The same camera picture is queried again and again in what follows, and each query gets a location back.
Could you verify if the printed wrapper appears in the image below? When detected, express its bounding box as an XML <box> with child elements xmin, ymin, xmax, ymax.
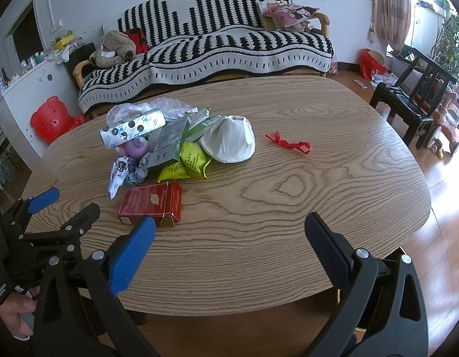
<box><xmin>108</xmin><ymin>153</ymin><xmax>150</xmax><ymax>200</ymax></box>

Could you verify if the red cardboard box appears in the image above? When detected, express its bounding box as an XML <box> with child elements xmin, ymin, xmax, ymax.
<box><xmin>116</xmin><ymin>181</ymin><xmax>183</xmax><ymax>227</ymax></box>

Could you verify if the purple snail toy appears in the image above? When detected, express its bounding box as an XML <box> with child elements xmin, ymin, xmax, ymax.
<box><xmin>115</xmin><ymin>136</ymin><xmax>149</xmax><ymax>159</ymax></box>

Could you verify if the white dotted carton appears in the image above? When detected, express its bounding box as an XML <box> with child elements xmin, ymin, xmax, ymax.
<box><xmin>99</xmin><ymin>109</ymin><xmax>166</xmax><ymax>149</ymax></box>

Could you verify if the grey green box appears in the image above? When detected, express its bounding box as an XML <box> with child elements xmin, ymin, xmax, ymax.
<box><xmin>147</xmin><ymin>115</ymin><xmax>191</xmax><ymax>168</ymax></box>

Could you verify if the red ribbon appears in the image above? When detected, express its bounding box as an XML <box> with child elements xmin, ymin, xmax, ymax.
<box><xmin>266</xmin><ymin>131</ymin><xmax>313</xmax><ymax>155</ymax></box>

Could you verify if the yellow green snack bag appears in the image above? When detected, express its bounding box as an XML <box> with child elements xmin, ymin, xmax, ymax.
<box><xmin>158</xmin><ymin>142</ymin><xmax>212</xmax><ymax>183</ymax></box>

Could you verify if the clear plastic bag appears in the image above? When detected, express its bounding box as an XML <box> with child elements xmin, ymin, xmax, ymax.
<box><xmin>106</xmin><ymin>97</ymin><xmax>199</xmax><ymax>126</ymax></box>

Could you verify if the torn green white carton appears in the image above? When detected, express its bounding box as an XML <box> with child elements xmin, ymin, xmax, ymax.
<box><xmin>185</xmin><ymin>106</ymin><xmax>221</xmax><ymax>143</ymax></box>

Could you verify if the person's left hand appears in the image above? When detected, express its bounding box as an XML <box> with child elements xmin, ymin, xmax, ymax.
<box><xmin>0</xmin><ymin>292</ymin><xmax>37</xmax><ymax>340</ymax></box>

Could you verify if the red bear plastic stool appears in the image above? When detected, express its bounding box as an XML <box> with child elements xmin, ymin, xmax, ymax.
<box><xmin>30</xmin><ymin>96</ymin><xmax>87</xmax><ymax>144</ymax></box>

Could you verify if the white cabinet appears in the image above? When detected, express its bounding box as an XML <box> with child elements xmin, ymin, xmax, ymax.
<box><xmin>0</xmin><ymin>60</ymin><xmax>80</xmax><ymax>171</ymax></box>

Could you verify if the yellow item on cabinet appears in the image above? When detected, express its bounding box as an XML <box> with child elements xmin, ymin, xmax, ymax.
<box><xmin>53</xmin><ymin>35</ymin><xmax>74</xmax><ymax>51</ymax></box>

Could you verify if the brown plush toy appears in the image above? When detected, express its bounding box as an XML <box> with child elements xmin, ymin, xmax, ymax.
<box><xmin>89</xmin><ymin>30</ymin><xmax>136</xmax><ymax>68</ymax></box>

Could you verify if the pink toy ride-on car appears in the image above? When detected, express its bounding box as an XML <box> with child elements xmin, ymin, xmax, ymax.
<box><xmin>422</xmin><ymin>86</ymin><xmax>459</xmax><ymax>155</ymax></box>

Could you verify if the black wooden chair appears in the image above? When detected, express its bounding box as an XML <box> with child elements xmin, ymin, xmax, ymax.
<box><xmin>370</xmin><ymin>46</ymin><xmax>457</xmax><ymax>149</ymax></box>

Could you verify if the red cushion on sofa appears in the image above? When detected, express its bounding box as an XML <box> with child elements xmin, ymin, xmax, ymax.
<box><xmin>124</xmin><ymin>27</ymin><xmax>149</xmax><ymax>55</ymax></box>

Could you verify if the red bag on floor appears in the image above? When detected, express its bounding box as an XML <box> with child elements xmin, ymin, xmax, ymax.
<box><xmin>358</xmin><ymin>48</ymin><xmax>387</xmax><ymax>80</ymax></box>

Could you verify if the green potted plant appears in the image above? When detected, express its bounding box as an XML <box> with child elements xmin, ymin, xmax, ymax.
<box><xmin>431</xmin><ymin>0</ymin><xmax>459</xmax><ymax>85</ymax></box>

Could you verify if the black white striped sofa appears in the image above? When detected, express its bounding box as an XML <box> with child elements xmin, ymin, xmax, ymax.
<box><xmin>78</xmin><ymin>0</ymin><xmax>333</xmax><ymax>115</ymax></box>

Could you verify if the pink floral pillow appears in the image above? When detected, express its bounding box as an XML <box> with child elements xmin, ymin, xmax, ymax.
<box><xmin>261</xmin><ymin>2</ymin><xmax>319</xmax><ymax>32</ymax></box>

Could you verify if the checkered curtain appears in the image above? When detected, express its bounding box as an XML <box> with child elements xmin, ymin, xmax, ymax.
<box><xmin>375</xmin><ymin>0</ymin><xmax>412</xmax><ymax>55</ymax></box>

